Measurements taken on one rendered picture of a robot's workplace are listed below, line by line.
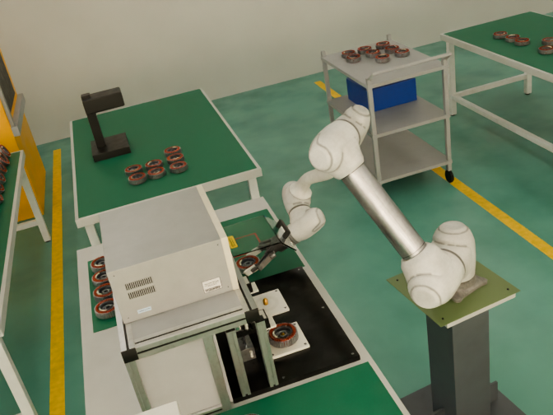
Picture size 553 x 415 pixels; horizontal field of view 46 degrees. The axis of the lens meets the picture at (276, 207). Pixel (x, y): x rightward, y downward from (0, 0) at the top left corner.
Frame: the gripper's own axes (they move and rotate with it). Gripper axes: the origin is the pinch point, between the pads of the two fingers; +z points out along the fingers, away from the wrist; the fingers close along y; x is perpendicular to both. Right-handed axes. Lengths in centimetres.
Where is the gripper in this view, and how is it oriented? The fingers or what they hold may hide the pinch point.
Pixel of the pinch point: (248, 264)
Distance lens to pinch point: 295.8
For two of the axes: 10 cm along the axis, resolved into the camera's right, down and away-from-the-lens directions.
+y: 0.4, -4.8, 8.8
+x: -6.3, -6.9, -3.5
